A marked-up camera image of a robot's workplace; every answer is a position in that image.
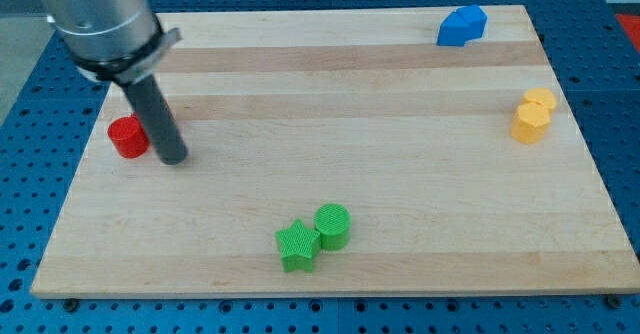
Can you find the blue block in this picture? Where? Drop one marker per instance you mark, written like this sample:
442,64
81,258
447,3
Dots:
475,18
453,31

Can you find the green star block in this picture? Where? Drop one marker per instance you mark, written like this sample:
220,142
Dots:
298,246

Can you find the blue rear block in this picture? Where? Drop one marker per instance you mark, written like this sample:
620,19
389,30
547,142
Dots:
475,18

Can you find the blue front block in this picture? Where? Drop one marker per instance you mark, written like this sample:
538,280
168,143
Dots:
453,31

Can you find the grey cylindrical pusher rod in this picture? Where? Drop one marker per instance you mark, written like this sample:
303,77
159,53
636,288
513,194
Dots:
156,119

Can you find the red cylinder block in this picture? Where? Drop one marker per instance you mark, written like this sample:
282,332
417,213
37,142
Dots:
128,137

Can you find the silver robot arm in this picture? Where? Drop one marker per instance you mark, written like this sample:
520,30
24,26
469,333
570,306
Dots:
112,40

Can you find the wooden board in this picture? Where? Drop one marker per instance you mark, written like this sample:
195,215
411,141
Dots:
286,111

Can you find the yellow rear block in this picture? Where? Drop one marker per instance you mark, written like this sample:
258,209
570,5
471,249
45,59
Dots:
541,96

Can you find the yellow front hexagon block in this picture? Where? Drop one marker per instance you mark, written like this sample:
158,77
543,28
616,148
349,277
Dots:
529,123

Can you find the green cylinder block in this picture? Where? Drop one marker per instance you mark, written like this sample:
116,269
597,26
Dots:
333,222

